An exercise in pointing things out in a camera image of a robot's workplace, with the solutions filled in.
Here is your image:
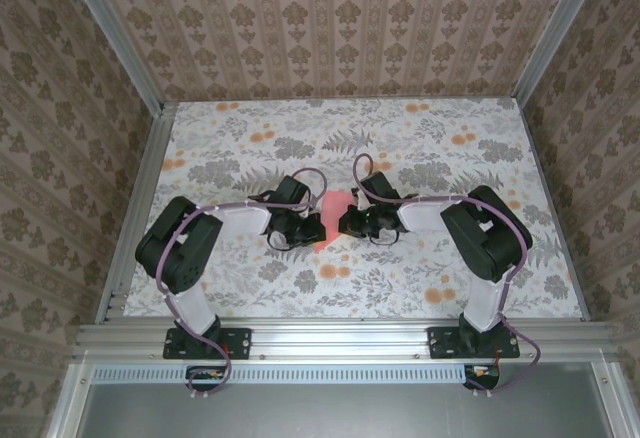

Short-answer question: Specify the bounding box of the pink cloth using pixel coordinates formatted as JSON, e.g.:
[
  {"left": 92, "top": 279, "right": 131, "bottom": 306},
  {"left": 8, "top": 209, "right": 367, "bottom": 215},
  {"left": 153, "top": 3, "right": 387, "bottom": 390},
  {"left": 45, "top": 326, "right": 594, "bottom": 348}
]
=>
[{"left": 313, "top": 191, "right": 352, "bottom": 254}]

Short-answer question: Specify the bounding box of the grey metal sheet panel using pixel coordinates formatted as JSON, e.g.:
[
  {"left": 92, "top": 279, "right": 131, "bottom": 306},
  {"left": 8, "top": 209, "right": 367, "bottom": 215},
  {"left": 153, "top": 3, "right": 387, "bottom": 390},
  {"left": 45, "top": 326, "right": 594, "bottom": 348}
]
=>
[{"left": 79, "top": 380, "right": 616, "bottom": 438}]

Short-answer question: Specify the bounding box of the floral patterned table cover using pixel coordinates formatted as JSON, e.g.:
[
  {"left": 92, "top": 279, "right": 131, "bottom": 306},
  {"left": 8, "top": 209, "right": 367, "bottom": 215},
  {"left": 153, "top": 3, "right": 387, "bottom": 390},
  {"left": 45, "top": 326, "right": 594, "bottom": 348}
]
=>
[{"left": 122, "top": 98, "right": 586, "bottom": 319}]

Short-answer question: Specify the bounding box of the right gripper black cable loop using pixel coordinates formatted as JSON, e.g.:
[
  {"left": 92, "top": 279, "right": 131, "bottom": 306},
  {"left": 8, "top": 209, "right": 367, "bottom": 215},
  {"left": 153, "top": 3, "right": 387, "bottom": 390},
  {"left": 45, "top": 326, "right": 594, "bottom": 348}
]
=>
[{"left": 369, "top": 225, "right": 402, "bottom": 247}]

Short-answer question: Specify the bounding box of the gripper black cable loop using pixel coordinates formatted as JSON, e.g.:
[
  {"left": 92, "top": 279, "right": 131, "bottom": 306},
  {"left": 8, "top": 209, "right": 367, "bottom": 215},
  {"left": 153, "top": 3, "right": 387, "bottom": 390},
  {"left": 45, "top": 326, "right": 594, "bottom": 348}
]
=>
[
  {"left": 266, "top": 227, "right": 297, "bottom": 252},
  {"left": 369, "top": 225, "right": 402, "bottom": 247}
]

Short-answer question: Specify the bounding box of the left gripper black cable loop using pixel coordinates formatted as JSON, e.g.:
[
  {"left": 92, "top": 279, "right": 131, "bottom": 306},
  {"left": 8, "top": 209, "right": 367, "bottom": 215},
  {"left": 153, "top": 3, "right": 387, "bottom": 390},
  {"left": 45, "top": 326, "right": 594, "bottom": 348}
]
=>
[{"left": 266, "top": 227, "right": 297, "bottom": 252}]

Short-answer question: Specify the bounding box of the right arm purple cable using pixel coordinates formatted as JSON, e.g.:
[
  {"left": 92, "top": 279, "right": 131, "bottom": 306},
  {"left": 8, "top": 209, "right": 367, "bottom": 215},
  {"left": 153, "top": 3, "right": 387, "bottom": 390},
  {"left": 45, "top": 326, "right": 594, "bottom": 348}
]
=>
[{"left": 351, "top": 152, "right": 545, "bottom": 399}]

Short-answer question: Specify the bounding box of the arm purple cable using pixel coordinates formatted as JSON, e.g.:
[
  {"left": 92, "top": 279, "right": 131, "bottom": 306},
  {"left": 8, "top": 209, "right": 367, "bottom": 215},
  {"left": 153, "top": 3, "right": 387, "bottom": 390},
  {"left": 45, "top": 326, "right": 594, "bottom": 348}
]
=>
[
  {"left": 154, "top": 166, "right": 330, "bottom": 400},
  {"left": 351, "top": 152, "right": 545, "bottom": 399}
]

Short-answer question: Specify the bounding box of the long aluminium frame rail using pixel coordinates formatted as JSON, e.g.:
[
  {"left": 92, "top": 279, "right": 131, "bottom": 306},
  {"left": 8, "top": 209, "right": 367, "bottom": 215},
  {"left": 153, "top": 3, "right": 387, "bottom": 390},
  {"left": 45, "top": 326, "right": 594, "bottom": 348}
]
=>
[{"left": 72, "top": 321, "right": 621, "bottom": 363}]

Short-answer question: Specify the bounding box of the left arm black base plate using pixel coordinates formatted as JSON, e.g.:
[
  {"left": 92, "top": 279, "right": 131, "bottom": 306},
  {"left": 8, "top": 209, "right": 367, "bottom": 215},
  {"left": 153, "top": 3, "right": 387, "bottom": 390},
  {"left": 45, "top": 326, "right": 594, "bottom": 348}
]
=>
[{"left": 163, "top": 326, "right": 252, "bottom": 360}]

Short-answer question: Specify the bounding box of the white slotted cable duct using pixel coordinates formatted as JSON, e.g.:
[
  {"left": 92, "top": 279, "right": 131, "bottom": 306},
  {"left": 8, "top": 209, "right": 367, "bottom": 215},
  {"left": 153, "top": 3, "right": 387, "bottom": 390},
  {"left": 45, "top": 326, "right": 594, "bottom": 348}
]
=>
[{"left": 91, "top": 362, "right": 469, "bottom": 383}]

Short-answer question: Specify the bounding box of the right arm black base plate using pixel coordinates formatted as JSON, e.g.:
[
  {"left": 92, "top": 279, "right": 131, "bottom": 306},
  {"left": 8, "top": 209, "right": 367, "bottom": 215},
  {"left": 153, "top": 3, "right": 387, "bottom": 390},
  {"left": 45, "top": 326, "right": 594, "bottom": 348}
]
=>
[{"left": 427, "top": 326, "right": 521, "bottom": 360}]

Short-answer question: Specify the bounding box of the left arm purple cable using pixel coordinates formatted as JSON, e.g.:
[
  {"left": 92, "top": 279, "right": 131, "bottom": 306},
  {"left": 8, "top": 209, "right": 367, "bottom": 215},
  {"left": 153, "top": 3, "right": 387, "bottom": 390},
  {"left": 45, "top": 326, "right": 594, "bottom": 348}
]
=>
[{"left": 154, "top": 166, "right": 330, "bottom": 400}]

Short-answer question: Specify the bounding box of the aluminium table side rail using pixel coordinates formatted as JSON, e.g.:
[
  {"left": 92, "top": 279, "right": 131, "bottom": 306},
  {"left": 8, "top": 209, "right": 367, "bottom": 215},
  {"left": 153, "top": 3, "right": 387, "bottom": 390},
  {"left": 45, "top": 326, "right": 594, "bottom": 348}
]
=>
[{"left": 94, "top": 102, "right": 176, "bottom": 324}]

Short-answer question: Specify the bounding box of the black electronics box with wires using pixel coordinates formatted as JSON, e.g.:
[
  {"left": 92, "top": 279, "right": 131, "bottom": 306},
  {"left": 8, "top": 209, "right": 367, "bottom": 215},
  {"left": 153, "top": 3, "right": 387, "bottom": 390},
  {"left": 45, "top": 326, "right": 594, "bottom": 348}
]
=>
[
  {"left": 462, "top": 361, "right": 502, "bottom": 390},
  {"left": 185, "top": 365, "right": 227, "bottom": 392}
]

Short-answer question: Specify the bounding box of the aluminium frame post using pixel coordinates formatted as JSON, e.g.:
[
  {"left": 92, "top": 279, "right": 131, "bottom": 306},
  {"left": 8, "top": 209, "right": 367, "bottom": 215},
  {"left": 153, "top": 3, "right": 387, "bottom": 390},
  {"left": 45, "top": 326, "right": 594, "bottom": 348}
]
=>
[
  {"left": 63, "top": 0, "right": 169, "bottom": 118},
  {"left": 510, "top": 0, "right": 606, "bottom": 104}
]

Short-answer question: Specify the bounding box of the aluminium panel edge rail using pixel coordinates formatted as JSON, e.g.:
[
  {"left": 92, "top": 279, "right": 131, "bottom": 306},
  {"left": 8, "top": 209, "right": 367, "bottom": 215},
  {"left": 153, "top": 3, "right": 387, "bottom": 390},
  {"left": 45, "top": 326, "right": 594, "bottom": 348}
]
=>
[
  {"left": 45, "top": 363, "right": 96, "bottom": 438},
  {"left": 589, "top": 361, "right": 634, "bottom": 438}
]

